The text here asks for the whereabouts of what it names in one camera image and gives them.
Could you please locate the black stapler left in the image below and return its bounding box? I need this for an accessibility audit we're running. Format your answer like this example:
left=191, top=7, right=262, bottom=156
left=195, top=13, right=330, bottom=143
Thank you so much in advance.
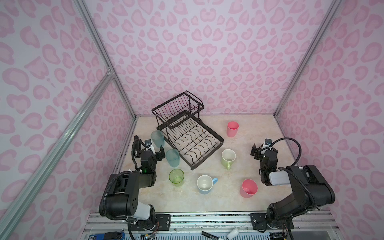
left=132, top=135, right=141, bottom=159

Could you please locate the black wire dish rack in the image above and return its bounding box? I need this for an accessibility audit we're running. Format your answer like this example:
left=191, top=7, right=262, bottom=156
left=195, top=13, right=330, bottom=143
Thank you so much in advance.
left=152, top=91, right=224, bottom=170

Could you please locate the white small bottle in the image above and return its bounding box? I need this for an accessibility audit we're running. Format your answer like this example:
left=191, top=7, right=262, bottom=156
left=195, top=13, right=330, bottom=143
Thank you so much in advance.
left=226, top=228, right=240, bottom=240

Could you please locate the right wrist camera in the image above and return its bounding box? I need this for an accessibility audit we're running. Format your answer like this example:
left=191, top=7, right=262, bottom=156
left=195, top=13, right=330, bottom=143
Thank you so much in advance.
left=261, top=139, right=273, bottom=155

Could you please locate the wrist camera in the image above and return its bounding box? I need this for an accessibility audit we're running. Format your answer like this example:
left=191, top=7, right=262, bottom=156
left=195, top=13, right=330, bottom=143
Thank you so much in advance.
left=261, top=139, right=273, bottom=155
left=145, top=139, right=156, bottom=154

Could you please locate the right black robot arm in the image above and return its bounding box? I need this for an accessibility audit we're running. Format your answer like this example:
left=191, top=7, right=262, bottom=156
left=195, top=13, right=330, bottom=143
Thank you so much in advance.
left=251, top=137, right=336, bottom=234

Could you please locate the blue mug white inside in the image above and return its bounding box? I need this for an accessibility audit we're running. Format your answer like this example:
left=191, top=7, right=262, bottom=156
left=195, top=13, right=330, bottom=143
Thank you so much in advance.
left=197, top=175, right=218, bottom=195

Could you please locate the pink cup at back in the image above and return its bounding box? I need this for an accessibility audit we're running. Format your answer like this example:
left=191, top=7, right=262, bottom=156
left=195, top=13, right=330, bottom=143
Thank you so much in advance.
left=227, top=121, right=240, bottom=138

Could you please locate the pink cup near front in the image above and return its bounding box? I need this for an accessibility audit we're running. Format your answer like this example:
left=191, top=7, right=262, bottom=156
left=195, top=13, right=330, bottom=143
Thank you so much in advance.
left=240, top=179, right=258, bottom=198

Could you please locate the black marker pen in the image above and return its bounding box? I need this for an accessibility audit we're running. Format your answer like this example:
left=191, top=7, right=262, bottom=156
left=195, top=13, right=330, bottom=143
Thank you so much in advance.
left=202, top=231, right=221, bottom=240

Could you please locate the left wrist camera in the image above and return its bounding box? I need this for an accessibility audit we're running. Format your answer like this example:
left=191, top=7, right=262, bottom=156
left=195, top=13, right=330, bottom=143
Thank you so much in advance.
left=145, top=139, right=156, bottom=154

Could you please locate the pink cup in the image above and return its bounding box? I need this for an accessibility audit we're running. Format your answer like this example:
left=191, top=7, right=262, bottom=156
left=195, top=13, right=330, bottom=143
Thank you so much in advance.
left=227, top=121, right=240, bottom=138
left=240, top=179, right=258, bottom=198

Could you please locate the green transparent cup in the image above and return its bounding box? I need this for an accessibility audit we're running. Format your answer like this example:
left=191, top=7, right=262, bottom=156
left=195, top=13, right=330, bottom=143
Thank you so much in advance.
left=169, top=169, right=185, bottom=187

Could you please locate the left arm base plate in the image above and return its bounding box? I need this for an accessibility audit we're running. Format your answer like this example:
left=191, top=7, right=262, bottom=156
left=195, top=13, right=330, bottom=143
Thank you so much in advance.
left=128, top=214, right=171, bottom=232

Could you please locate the light green mug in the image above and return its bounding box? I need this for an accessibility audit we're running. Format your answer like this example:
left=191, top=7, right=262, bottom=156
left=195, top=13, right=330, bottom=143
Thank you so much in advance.
left=221, top=149, right=237, bottom=170

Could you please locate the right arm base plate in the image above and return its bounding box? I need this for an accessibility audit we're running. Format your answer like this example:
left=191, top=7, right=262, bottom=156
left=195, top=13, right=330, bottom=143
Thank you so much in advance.
left=250, top=213, right=295, bottom=233

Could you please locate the teal frosted tumbler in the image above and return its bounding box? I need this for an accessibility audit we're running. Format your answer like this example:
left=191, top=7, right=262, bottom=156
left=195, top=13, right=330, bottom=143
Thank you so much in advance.
left=151, top=130, right=165, bottom=149
left=166, top=149, right=180, bottom=168

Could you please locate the blue black tool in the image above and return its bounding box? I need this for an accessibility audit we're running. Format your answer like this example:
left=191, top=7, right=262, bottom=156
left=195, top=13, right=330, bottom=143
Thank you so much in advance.
left=88, top=232, right=125, bottom=240

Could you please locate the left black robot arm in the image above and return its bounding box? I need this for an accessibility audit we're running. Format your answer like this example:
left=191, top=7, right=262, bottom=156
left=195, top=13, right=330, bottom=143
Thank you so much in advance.
left=99, top=147, right=166, bottom=231

